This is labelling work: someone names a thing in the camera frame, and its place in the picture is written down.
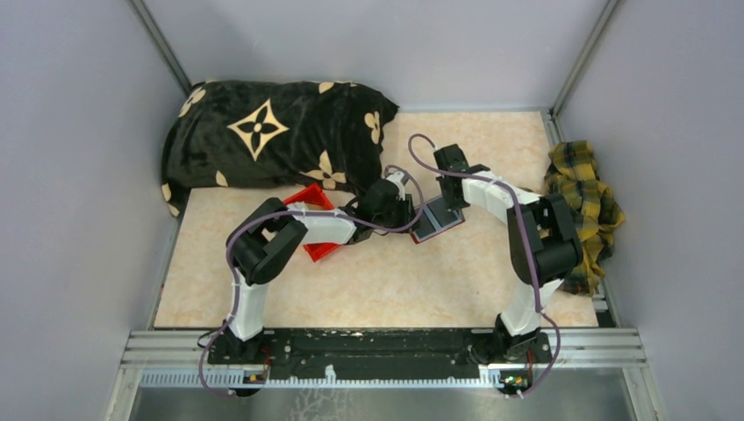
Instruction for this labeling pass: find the aluminium frame rail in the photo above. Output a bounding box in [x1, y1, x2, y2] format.
[121, 328, 647, 389]

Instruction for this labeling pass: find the purple cable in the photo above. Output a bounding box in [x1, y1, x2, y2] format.
[406, 133, 562, 399]
[197, 165, 426, 399]

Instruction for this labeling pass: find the black floral pillow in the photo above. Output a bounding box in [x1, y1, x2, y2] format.
[161, 80, 399, 218]

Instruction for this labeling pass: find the yellow plaid cloth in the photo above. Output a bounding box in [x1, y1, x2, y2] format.
[540, 140, 625, 296]

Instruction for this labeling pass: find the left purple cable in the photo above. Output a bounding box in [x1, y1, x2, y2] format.
[197, 165, 426, 399]

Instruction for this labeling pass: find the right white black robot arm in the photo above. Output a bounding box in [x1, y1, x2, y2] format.
[433, 145, 583, 361]

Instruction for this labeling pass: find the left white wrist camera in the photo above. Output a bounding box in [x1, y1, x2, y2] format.
[385, 170, 409, 200]

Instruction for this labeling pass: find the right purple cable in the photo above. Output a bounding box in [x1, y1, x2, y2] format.
[406, 133, 562, 399]

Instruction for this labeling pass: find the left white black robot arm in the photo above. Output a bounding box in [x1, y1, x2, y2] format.
[225, 170, 420, 363]

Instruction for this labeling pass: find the red plastic bin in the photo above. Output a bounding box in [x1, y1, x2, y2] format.
[283, 184, 353, 262]

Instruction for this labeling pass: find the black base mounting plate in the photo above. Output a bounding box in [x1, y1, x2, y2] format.
[207, 328, 552, 381]

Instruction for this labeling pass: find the black credit card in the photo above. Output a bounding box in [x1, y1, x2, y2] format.
[411, 208, 438, 244]

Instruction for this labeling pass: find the dark card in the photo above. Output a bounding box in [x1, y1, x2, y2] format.
[428, 196, 464, 231]

